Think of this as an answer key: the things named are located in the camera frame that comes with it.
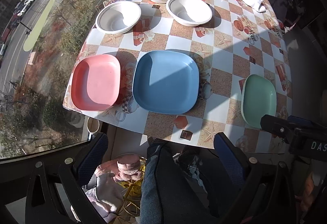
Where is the pink square plate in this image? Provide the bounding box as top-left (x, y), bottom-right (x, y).
top-left (70, 54), bottom-right (121, 111)

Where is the green square plate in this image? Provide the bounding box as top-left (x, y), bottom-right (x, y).
top-left (241, 74), bottom-right (277, 129)

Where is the blue square plate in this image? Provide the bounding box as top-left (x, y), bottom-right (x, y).
top-left (132, 50), bottom-right (199, 115)

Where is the paper cup under table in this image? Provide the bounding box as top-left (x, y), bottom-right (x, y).
top-left (86, 117), bottom-right (100, 134)

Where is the patterned checkered tablecloth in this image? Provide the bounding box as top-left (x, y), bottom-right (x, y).
top-left (78, 0), bottom-right (292, 154)

